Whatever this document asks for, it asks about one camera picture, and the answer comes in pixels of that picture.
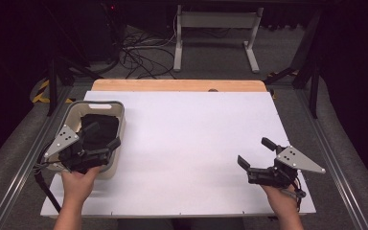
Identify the dark box with red light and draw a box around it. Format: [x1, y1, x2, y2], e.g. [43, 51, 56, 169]
[84, 0, 123, 62]

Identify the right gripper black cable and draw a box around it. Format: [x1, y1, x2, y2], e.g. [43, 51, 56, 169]
[282, 173, 308, 213]

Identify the person's right hand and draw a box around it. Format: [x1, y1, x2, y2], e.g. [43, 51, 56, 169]
[260, 184, 299, 216]

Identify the wooden table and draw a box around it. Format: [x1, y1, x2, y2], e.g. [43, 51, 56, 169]
[91, 79, 268, 93]

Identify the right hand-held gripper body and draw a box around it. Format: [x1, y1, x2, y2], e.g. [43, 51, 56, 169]
[246, 145, 327, 189]

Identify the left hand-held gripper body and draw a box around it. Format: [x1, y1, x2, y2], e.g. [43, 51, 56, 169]
[43, 124, 113, 175]

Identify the yellow black striped tape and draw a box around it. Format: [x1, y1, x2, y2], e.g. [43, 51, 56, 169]
[32, 79, 75, 104]

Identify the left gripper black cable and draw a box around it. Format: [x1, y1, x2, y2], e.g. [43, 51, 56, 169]
[33, 140, 62, 215]

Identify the white board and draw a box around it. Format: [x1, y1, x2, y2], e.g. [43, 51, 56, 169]
[39, 90, 317, 219]

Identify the black metal stand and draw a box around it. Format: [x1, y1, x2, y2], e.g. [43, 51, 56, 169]
[45, 57, 105, 117]
[263, 9, 322, 120]

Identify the beige plastic bin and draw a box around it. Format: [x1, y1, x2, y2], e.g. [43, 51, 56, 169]
[45, 100, 127, 180]

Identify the grey metal stand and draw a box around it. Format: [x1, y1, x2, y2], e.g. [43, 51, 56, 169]
[172, 4, 265, 74]

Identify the aluminium rail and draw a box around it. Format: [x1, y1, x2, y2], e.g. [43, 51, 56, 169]
[0, 85, 75, 230]
[294, 89, 368, 230]

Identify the person's left hand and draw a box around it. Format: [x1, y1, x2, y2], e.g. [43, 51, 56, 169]
[60, 166, 104, 206]

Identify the bundle of floor cables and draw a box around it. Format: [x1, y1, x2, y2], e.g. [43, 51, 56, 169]
[120, 13, 178, 81]

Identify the black cloth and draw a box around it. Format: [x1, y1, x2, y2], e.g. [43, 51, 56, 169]
[80, 113, 121, 151]

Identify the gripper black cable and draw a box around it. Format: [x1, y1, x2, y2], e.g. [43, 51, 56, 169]
[282, 173, 308, 213]
[33, 140, 62, 215]

